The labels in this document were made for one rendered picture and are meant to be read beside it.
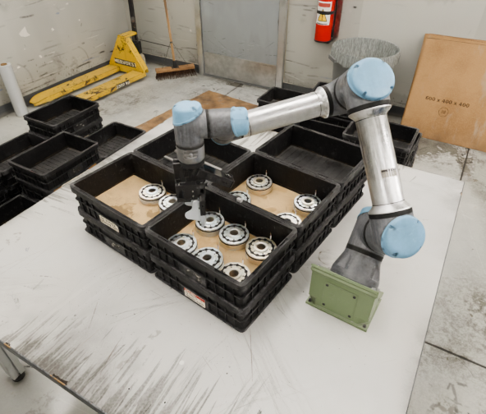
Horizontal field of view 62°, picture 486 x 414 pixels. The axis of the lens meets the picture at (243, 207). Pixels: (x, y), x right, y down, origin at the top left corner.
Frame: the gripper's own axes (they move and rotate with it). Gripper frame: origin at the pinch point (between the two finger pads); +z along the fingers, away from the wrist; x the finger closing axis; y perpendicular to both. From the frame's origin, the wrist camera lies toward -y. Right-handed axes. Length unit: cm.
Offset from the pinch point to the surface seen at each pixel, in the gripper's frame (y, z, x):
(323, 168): -53, 13, -46
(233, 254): -8.6, 16.9, -1.6
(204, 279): 1.5, 14.8, 10.9
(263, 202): -23.3, 14.8, -27.2
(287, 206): -32.0, 15.1, -23.4
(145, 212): 21.0, 14.8, -27.8
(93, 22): 100, 11, -412
